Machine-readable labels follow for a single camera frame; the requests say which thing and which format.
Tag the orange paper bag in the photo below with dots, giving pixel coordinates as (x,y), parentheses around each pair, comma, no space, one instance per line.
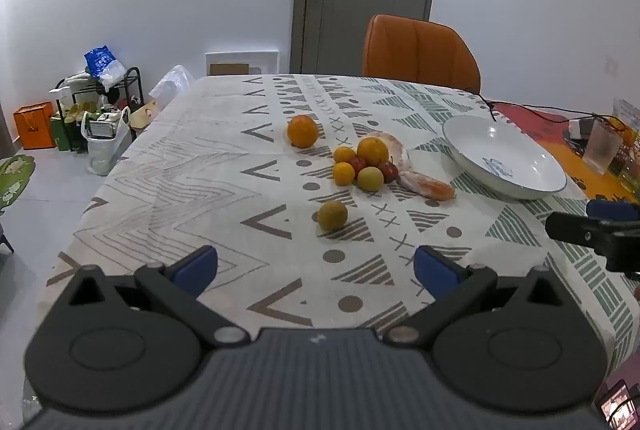
(34,125)

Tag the clear plastic bag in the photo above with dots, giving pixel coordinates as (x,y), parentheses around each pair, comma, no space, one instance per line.
(172,83)

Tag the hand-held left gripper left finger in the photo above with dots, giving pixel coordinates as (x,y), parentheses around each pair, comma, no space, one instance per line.
(200,269)

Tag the patterned tablecloth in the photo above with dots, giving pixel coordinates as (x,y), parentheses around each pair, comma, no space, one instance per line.
(200,170)

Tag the green box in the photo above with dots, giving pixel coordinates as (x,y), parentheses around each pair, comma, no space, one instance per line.
(62,134)

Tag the orange chair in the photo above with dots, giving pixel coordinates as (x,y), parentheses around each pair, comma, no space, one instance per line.
(420,53)

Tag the small red fruit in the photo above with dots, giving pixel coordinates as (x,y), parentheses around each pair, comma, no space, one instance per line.
(357,164)
(388,170)

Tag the orange peeled pomelo segment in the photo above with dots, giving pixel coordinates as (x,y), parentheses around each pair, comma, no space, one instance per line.
(429,188)

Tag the clear plastic cup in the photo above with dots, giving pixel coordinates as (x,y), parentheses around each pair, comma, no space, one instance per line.
(602,146)

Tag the white power adapter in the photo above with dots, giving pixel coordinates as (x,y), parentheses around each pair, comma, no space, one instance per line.
(579,129)

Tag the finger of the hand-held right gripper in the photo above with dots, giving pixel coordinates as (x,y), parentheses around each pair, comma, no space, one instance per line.
(615,210)
(575,227)

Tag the red and orange mat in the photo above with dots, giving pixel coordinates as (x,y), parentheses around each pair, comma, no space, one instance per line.
(565,155)

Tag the green floor mat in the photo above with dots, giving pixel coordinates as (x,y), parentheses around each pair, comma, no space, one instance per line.
(15,175)

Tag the white plastic bag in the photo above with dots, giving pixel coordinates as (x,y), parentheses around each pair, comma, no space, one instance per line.
(106,148)

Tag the white picture frame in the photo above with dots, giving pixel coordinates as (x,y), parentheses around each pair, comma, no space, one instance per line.
(241,60)

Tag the clear snack bag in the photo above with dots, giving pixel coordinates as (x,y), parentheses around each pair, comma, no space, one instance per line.
(627,110)

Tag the small tangerine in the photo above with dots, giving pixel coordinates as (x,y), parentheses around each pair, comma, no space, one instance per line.
(343,154)
(343,173)

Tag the yellow-green round fruit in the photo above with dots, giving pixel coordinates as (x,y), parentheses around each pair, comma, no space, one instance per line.
(332,215)
(370,179)

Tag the white plate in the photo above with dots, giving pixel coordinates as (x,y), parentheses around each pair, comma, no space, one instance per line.
(502,158)

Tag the large orange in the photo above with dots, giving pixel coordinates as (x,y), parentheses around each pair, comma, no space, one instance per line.
(373,150)
(302,131)

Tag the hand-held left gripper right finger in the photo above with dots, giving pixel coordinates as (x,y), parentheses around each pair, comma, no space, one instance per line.
(434,271)

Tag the black metal rack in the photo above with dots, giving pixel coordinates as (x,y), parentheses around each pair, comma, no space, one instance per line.
(135,83)

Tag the blue and white bag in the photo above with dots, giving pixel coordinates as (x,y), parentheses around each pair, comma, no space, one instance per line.
(103,63)

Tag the small lit screen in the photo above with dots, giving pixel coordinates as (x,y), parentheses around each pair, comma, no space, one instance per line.
(619,405)

